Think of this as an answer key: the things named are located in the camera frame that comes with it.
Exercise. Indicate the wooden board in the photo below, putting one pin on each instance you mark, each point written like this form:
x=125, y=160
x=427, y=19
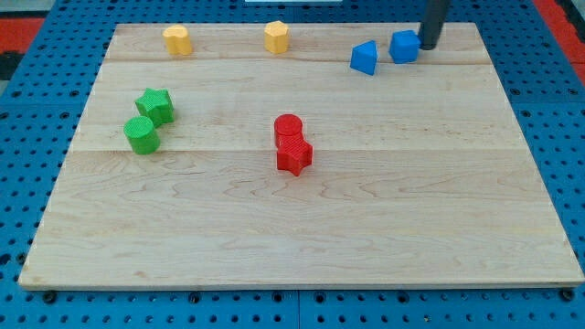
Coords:
x=421, y=177

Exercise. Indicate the green star block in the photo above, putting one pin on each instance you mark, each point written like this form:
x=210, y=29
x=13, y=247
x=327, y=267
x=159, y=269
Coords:
x=156, y=105

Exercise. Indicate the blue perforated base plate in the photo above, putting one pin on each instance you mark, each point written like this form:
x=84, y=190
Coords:
x=44, y=100

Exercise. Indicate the yellow heart block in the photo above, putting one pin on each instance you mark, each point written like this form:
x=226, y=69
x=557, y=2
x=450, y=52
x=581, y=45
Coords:
x=177, y=40

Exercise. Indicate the red star block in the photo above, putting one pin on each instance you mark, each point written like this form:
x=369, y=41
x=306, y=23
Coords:
x=293, y=154

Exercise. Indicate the yellow hexagon block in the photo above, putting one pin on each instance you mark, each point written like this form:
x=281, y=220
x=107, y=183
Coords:
x=276, y=37

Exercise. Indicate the green cylinder block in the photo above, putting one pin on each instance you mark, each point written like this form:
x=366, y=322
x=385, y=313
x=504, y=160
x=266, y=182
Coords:
x=141, y=135

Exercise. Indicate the red cylinder block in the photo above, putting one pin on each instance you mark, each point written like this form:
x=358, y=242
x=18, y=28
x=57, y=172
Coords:
x=286, y=127

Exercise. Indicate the blue cube block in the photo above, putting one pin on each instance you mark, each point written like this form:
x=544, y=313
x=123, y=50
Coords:
x=404, y=46

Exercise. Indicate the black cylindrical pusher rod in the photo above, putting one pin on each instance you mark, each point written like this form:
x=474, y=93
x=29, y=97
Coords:
x=432, y=22

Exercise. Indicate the blue triangle block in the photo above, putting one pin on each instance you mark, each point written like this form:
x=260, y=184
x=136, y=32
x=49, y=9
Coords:
x=364, y=57

